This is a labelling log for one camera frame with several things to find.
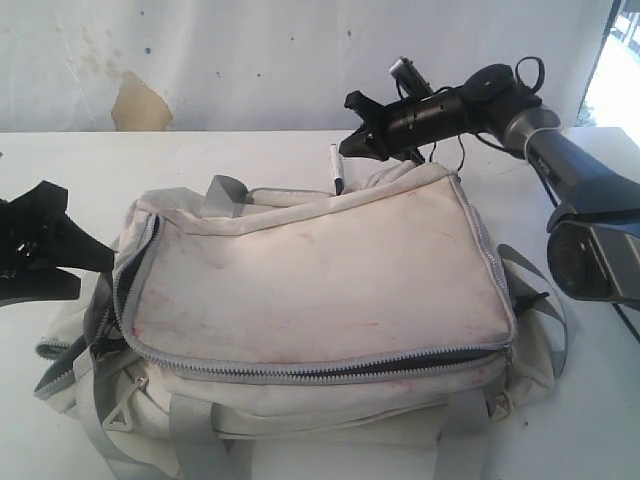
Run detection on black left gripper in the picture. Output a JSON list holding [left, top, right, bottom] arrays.
[[1, 181, 114, 306]]

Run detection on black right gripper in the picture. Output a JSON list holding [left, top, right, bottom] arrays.
[[338, 90, 468, 161]]

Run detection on white marker black cap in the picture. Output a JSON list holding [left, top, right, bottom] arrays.
[[329, 143, 345, 196]]

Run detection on white fabric bag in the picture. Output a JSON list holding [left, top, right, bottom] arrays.
[[34, 164, 567, 479]]

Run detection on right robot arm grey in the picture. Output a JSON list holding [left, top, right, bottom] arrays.
[[339, 58, 639, 308]]

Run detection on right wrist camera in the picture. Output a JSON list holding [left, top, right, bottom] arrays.
[[389, 57, 434, 99]]

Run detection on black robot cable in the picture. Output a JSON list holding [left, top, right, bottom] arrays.
[[394, 55, 640, 346]]

